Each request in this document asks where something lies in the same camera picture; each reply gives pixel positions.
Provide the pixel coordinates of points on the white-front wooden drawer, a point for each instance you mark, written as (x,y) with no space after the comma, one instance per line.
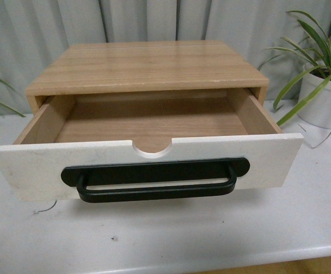
(136,127)

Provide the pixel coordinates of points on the wooden drawer cabinet shell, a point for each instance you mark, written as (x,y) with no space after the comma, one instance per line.
(96,68)

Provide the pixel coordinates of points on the white plant pot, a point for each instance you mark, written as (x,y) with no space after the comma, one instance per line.
(318,111)

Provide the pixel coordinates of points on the grey-white curtain backdrop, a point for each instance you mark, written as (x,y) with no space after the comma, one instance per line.
(36,33)

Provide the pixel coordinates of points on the green striped spider plant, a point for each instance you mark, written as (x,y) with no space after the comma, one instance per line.
(314,50)

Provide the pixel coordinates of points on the black metal drawer handle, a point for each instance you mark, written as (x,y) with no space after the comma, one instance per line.
(127,182)

